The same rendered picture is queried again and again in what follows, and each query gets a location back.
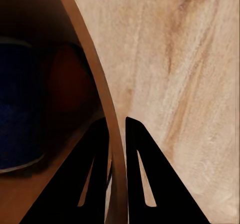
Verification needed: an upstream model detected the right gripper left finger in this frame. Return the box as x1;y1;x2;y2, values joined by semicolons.
19;118;110;224

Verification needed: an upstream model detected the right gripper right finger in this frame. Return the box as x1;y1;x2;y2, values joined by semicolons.
125;117;211;224

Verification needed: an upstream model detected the trash can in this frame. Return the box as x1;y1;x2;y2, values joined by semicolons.
0;0;129;224

